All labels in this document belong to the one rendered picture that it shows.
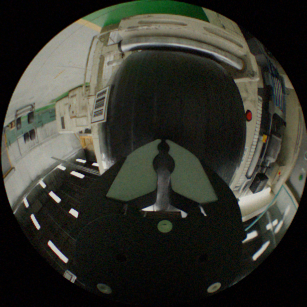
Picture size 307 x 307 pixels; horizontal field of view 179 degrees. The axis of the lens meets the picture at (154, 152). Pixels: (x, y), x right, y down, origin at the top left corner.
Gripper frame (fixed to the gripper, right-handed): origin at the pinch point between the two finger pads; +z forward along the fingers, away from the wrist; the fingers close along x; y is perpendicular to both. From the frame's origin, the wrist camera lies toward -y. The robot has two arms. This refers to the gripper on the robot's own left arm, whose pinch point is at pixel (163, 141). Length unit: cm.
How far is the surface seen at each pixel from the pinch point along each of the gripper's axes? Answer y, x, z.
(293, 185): 11, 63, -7
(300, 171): 3, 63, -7
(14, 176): 275, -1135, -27
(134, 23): -26.5, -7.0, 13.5
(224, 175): 5.2, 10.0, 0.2
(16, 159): 183, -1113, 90
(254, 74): -16.6, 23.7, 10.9
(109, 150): 2.3, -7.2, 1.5
